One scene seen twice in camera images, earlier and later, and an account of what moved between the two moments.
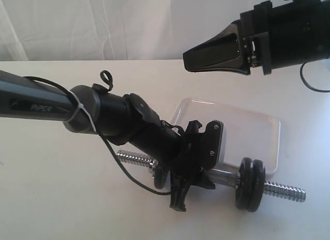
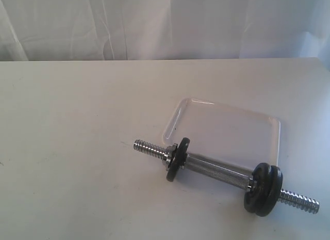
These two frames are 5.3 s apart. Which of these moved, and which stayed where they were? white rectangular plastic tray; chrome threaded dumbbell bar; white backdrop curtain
Moved: chrome threaded dumbbell bar
Stayed: white rectangular plastic tray; white backdrop curtain
